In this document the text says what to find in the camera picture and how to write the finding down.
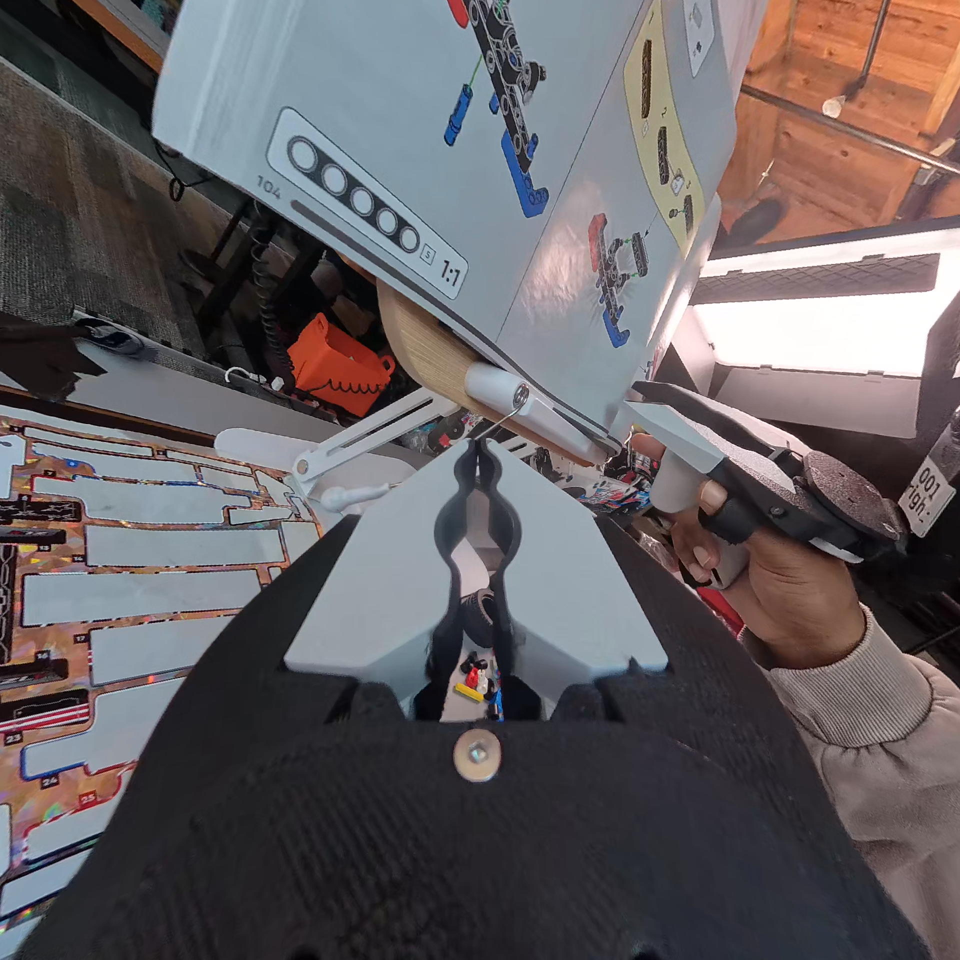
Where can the white light panel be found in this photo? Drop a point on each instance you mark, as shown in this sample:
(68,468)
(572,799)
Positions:
(810,330)

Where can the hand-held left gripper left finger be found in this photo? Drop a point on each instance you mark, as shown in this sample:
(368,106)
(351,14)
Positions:
(375,592)

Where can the toy race car model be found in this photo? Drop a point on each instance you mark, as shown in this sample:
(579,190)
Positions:
(615,495)

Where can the pile of mixed small bricks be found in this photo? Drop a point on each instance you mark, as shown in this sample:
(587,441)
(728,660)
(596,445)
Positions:
(472,679)

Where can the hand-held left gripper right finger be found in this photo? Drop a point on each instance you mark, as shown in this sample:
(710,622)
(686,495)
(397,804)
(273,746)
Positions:
(585,592)

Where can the person's right forearm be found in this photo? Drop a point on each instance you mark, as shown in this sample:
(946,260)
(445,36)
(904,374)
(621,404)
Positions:
(900,787)

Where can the black rubber tyre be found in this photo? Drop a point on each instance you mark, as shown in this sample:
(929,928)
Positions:
(480,615)

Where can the orange plastic box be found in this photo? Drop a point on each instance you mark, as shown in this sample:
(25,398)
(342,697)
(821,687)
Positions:
(330,367)

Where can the person's right hand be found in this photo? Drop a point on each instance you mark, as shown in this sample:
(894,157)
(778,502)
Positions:
(795,600)

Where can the white book stand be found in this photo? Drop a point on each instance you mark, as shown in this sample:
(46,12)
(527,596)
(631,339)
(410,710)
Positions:
(420,345)

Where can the black metal pipe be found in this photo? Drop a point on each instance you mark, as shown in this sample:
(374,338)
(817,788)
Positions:
(825,120)

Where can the small black object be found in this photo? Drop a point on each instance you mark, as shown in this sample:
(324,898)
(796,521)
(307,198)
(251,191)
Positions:
(112,337)

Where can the instruction booklet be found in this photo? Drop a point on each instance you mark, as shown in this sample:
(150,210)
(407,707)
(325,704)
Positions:
(375,150)

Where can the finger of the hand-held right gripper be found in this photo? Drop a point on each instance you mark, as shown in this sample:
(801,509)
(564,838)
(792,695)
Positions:
(675,442)
(712,420)

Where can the sticker sheet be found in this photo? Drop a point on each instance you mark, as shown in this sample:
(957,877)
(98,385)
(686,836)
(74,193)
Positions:
(150,547)

